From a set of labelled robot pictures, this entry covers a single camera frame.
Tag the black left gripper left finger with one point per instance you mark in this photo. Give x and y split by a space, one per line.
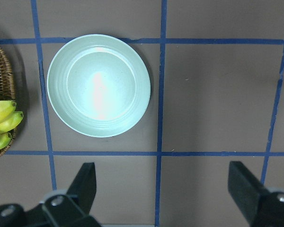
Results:
69 209

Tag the yellow banana bunch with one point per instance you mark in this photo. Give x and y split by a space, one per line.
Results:
9 120

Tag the light green plate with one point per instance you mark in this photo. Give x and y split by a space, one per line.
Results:
98 86

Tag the brown wicker basket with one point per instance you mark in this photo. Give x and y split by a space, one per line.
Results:
7 88

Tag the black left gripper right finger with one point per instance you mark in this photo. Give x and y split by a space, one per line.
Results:
259 206

